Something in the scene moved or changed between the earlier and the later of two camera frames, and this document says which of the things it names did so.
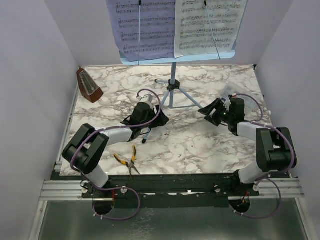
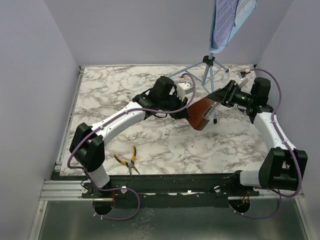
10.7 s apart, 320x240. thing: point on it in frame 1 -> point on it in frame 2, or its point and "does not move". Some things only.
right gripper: [216, 113] -> [229, 92]
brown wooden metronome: [89, 90] -> [199, 113]
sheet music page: [143, 29] -> [224, 20]
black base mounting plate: [168, 191] does not move
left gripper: [161, 120] -> [183, 114]
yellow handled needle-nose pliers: [131, 165] does not move
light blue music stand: [174, 98] -> [208, 61]
